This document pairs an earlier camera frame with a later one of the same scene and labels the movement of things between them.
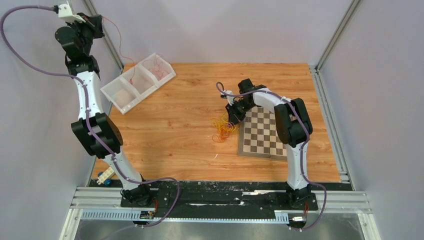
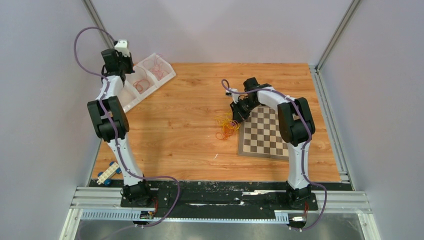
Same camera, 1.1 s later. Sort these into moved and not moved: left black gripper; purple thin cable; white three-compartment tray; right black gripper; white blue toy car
Moved: left black gripper
Not moved: right black gripper; purple thin cable; white blue toy car; white three-compartment tray
